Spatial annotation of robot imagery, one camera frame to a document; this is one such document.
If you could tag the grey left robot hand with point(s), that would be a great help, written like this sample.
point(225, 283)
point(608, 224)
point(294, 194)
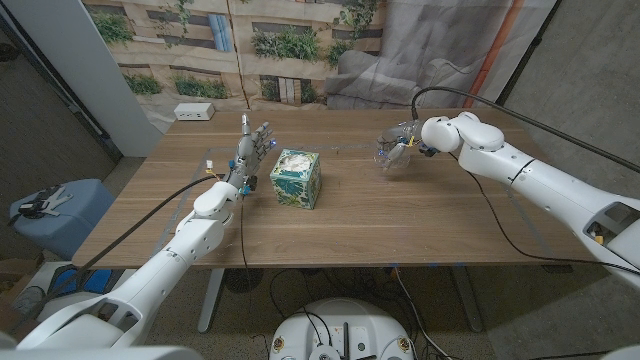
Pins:
point(246, 155)

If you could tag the white robot torso base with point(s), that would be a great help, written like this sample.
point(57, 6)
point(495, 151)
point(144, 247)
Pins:
point(340, 315)

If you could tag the white and blue floor device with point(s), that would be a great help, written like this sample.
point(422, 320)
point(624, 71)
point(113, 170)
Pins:
point(75, 280)

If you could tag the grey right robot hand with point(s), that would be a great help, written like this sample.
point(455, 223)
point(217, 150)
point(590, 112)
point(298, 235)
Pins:
point(407, 137)

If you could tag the round black floor base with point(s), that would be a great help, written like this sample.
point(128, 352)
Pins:
point(243, 280)

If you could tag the blue padded stool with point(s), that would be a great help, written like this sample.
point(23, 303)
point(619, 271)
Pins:
point(70, 225)

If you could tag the grey table leg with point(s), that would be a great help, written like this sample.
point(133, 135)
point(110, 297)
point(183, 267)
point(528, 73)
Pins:
point(470, 305)

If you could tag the teal floral tissue box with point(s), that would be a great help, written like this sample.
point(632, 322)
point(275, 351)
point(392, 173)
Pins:
point(295, 187)

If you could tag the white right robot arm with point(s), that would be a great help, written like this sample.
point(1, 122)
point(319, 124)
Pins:
point(550, 185)

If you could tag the white pillar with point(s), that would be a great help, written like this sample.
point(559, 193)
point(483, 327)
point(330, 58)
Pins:
point(85, 65)

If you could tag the brown cardboard box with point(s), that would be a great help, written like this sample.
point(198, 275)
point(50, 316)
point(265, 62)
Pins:
point(12, 270)

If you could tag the clear glass beaker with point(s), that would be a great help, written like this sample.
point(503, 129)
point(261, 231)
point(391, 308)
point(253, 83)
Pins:
point(402, 161)

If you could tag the printed fabric backdrop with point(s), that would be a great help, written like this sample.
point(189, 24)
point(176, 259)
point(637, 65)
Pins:
point(300, 50)

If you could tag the white power strip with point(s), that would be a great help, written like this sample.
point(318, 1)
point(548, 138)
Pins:
point(194, 111)

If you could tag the black backdrop frame pole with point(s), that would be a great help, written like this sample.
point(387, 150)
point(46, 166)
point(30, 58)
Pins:
point(527, 54)

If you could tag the white table leg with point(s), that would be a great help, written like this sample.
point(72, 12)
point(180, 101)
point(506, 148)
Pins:
point(210, 305)

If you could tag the grey tape outline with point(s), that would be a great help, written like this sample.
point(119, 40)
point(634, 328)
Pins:
point(330, 147)

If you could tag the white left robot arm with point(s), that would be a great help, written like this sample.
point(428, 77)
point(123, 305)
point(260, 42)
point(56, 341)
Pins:
point(165, 270)

